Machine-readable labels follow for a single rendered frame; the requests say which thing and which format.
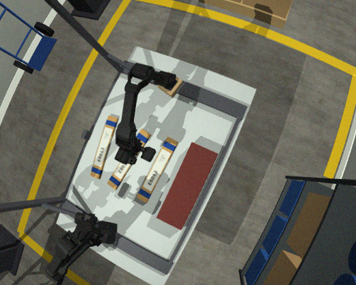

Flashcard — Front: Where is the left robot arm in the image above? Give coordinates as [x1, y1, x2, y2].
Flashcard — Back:
[114, 63, 177, 165]

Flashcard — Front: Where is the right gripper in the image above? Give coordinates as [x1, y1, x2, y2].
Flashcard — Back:
[74, 212, 111, 243]

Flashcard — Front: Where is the tan cardboard box with blue bands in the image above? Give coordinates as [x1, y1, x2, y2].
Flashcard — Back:
[90, 116, 119, 179]

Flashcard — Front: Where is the tan welding electrode pack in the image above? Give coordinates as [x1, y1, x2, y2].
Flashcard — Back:
[107, 129, 151, 190]
[137, 137, 178, 203]

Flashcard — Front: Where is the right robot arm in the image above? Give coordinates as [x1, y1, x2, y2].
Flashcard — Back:
[45, 213, 103, 282]

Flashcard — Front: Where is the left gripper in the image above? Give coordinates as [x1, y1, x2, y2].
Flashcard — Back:
[132, 139, 156, 162]

